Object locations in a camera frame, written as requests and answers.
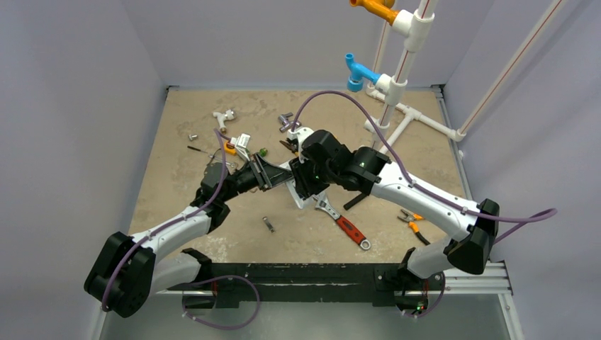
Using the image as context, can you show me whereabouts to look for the white remote control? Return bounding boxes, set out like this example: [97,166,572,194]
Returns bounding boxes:
[281,159,316,210]

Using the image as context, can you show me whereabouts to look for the white plastic faucet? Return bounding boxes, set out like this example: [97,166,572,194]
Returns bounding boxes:
[212,109,236,134]

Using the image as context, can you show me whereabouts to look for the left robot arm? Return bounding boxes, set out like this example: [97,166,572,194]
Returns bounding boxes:
[84,154,293,317]

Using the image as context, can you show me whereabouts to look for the chrome faucet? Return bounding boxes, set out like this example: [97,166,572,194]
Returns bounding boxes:
[278,112,293,133]

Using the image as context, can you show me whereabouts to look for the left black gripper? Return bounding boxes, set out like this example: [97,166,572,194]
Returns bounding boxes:
[220,153,295,203]

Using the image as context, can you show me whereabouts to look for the orange handled cutting pliers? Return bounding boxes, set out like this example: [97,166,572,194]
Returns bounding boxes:
[398,209,430,245]

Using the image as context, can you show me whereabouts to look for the black handled hammer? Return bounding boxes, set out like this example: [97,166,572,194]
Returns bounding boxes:
[343,193,367,210]

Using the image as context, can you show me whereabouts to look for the small black screwdriver bit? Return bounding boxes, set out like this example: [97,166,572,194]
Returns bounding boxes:
[186,146,207,154]

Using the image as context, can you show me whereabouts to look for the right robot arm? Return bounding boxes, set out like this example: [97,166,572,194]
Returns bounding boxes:
[286,128,500,288]

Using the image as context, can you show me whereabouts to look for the red adjustable wrench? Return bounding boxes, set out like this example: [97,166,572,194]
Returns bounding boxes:
[313,194,371,251]

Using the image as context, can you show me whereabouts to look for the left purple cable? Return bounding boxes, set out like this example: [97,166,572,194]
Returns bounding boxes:
[101,129,261,329]

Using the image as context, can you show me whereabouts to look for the aluminium rail frame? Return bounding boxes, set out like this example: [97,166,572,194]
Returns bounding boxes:
[127,257,512,302]

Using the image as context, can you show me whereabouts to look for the orange pipe fitting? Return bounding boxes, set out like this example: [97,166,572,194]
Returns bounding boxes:
[349,0,400,25]

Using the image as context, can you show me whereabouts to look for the yellow handled pliers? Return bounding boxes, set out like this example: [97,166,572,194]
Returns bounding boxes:
[279,140,298,156]

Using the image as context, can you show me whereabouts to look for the blue pipe tap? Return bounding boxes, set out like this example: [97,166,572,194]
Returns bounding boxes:
[344,53,382,92]

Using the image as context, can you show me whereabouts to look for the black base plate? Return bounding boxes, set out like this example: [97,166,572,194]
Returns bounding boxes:
[168,263,443,310]

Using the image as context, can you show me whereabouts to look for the silver metal transceiver module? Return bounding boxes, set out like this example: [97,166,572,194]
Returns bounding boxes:
[262,217,275,233]

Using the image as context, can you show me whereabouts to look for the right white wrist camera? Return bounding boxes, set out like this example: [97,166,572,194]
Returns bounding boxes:
[286,127,314,152]

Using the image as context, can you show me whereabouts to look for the white PVC pipe stand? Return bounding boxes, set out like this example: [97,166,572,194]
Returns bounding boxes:
[364,0,468,156]

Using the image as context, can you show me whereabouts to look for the orange tape measure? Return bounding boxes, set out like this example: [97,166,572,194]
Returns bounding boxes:
[223,141,237,156]

